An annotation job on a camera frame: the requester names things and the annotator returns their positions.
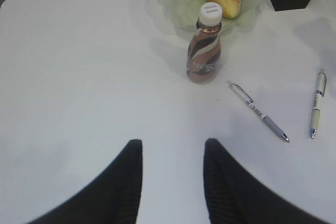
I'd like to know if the brown Nescafe coffee bottle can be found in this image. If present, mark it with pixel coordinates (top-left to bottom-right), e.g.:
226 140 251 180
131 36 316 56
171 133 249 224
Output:
186 2 223 84

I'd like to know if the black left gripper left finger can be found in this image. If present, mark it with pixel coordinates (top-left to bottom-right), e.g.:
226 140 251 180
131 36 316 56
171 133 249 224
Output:
32 140 143 223

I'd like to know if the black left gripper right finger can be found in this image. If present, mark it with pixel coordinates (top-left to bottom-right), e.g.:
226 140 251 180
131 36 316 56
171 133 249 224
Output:
203 138 333 223

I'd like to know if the grey grip ballpoint pen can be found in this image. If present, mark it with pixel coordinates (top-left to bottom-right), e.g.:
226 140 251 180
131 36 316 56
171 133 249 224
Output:
228 81 290 143

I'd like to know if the green wavy glass plate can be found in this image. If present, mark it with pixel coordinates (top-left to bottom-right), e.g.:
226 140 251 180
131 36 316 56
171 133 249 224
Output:
156 0 264 37

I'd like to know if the cream grip ballpoint pen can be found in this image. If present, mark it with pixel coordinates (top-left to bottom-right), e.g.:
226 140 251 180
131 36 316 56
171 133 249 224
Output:
310 69 327 139

